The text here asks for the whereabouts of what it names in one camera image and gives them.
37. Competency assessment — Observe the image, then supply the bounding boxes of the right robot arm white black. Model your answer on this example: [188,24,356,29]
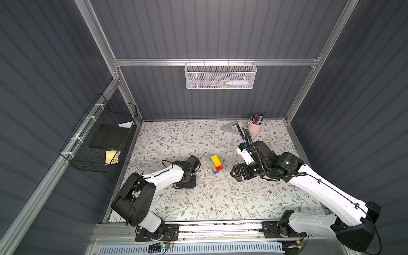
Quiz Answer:
[230,122,381,253]

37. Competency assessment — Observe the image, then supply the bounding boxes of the grey triangle ruler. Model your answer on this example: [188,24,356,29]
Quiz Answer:
[221,121,240,135]

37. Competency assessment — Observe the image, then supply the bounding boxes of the long yellow lego brick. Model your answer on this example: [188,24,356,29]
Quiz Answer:
[210,155,222,168]

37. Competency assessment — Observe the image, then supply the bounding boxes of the floral table mat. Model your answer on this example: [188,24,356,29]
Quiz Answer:
[125,120,324,221]

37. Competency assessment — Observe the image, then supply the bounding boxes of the black wire basket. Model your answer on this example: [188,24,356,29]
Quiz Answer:
[60,96,138,174]

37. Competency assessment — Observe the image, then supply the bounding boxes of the black notebook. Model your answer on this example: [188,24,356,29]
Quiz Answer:
[89,124,130,150]

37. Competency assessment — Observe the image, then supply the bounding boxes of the white wire mesh basket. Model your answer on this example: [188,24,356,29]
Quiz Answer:
[184,61,257,90]

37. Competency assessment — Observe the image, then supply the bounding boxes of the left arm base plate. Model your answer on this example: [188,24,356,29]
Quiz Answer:
[135,224,180,242]

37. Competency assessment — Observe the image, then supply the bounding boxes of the aluminium front rail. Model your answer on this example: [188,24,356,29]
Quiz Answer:
[88,219,340,247]

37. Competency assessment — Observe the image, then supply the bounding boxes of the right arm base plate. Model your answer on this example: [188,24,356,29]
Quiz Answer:
[260,221,308,239]

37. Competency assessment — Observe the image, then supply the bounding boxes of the white bottle in basket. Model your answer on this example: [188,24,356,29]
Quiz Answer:
[226,80,249,87]

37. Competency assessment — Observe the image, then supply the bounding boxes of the pastel sticky notes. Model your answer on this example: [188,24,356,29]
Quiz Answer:
[118,121,134,129]

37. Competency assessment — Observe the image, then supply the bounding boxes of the yellow sticky notes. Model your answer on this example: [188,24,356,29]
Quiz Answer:
[105,150,121,165]

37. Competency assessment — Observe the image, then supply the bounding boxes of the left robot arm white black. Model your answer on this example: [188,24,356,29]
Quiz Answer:
[111,155,201,235]

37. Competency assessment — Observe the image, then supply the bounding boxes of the pink pen cup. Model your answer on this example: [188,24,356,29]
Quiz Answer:
[248,120,264,137]

